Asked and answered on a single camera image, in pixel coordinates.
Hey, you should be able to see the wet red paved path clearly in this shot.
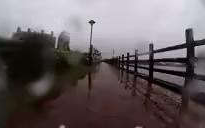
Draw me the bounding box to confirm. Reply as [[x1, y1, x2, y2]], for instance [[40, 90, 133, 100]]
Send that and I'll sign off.
[[9, 61, 205, 128]]

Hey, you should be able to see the large building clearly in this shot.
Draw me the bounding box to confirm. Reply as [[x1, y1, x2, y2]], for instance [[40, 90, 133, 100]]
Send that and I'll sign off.
[[11, 26, 57, 48]]

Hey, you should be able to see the street lamp pole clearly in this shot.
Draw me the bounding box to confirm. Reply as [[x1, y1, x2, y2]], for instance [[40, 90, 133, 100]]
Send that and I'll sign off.
[[87, 19, 97, 65]]

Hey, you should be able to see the tree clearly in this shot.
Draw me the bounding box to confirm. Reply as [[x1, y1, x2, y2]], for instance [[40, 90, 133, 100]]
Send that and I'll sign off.
[[91, 48, 103, 62]]

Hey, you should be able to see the grey water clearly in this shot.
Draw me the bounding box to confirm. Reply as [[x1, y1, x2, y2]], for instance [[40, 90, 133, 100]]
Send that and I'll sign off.
[[123, 56, 205, 98]]

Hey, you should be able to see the dark wooden rail fence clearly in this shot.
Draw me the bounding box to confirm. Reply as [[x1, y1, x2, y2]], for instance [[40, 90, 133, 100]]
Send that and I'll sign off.
[[102, 28, 205, 111]]

